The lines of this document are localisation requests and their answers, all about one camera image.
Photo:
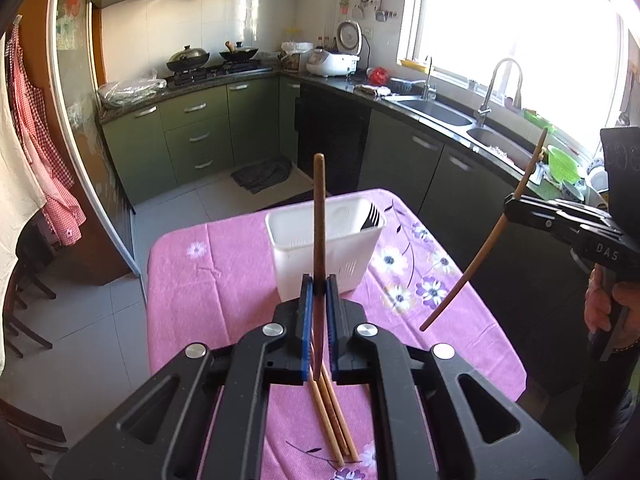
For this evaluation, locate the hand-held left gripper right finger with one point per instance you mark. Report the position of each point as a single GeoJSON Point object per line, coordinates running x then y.
{"type": "Point", "coordinates": [334, 330]}

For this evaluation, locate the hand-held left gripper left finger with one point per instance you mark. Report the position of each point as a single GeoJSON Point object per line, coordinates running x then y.
{"type": "Point", "coordinates": [306, 330]}

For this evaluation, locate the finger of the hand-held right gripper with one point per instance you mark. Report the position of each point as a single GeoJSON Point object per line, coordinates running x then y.
{"type": "Point", "coordinates": [540, 215]}

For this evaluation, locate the white plastic utensil holder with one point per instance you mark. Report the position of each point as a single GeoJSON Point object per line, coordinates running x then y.
{"type": "Point", "coordinates": [295, 260]}

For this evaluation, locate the person's right forearm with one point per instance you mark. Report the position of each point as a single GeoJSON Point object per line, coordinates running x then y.
{"type": "Point", "coordinates": [607, 410]}

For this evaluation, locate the person's right hand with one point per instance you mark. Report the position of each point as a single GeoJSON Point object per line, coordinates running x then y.
{"type": "Point", "coordinates": [596, 305]}

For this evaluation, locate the green plastic colander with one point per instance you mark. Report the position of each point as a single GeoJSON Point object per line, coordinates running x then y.
{"type": "Point", "coordinates": [562, 165]}

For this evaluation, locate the stacked white dishes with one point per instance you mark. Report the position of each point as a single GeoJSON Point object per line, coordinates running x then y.
{"type": "Point", "coordinates": [587, 185]}

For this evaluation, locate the pink floral tablecloth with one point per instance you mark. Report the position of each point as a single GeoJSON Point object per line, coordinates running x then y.
{"type": "Point", "coordinates": [225, 285]}

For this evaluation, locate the green plastic tray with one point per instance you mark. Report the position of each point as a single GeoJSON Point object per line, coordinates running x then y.
{"type": "Point", "coordinates": [539, 120]}

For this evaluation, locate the green sink base cabinet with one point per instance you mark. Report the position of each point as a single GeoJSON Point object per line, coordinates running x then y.
{"type": "Point", "coordinates": [450, 175]}

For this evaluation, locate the tall steel faucet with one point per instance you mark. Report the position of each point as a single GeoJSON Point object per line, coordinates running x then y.
{"type": "Point", "coordinates": [485, 100]}

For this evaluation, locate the steel double sink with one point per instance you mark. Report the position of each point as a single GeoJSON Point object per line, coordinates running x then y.
{"type": "Point", "coordinates": [440, 112]}

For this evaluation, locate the dark sink basket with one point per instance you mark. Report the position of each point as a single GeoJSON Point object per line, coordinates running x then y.
{"type": "Point", "coordinates": [402, 86]}

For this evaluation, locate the yellow windowsill item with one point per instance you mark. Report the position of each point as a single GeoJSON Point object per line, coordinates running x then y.
{"type": "Point", "coordinates": [415, 62]}

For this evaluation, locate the kitchen window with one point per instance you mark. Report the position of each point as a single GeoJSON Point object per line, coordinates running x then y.
{"type": "Point", "coordinates": [500, 20]}

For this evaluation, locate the white dish cloth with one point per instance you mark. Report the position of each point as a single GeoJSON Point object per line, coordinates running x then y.
{"type": "Point", "coordinates": [372, 91]}

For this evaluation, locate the red plastic bag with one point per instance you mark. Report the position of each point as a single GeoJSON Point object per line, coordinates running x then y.
{"type": "Point", "coordinates": [378, 76]}

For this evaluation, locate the green drawer base cabinet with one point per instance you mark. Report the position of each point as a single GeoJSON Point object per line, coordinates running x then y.
{"type": "Point", "coordinates": [195, 130]}

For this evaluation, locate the dark stone countertop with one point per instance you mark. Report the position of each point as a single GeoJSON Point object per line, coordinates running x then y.
{"type": "Point", "coordinates": [340, 84]}

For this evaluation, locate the white rice cooker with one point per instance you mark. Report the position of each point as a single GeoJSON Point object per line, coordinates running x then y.
{"type": "Point", "coordinates": [332, 62]}

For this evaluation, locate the hanging metal spatula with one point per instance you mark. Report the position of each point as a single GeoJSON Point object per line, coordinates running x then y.
{"type": "Point", "coordinates": [382, 7]}

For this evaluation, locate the black gas stove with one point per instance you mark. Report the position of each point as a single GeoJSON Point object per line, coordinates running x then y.
{"type": "Point", "coordinates": [220, 72]}

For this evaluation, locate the dark sauce bottles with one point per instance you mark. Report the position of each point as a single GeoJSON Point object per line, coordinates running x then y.
{"type": "Point", "coordinates": [327, 44]}

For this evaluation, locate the white plastic bag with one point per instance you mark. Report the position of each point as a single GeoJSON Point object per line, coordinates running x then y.
{"type": "Point", "coordinates": [295, 55]}

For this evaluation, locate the dark wooden chair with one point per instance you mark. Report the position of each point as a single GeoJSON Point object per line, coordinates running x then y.
{"type": "Point", "coordinates": [30, 290]}
{"type": "Point", "coordinates": [30, 430]}

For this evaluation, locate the glass sliding door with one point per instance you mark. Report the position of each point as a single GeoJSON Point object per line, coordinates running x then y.
{"type": "Point", "coordinates": [85, 135]}

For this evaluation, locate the clear plastic bag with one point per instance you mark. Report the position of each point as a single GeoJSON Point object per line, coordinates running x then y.
{"type": "Point", "coordinates": [130, 91]}

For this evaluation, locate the black wok with lid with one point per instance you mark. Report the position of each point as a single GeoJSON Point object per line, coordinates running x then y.
{"type": "Point", "coordinates": [187, 57]}

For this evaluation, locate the red checkered apron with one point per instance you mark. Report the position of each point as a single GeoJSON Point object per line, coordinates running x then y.
{"type": "Point", "coordinates": [47, 160]}

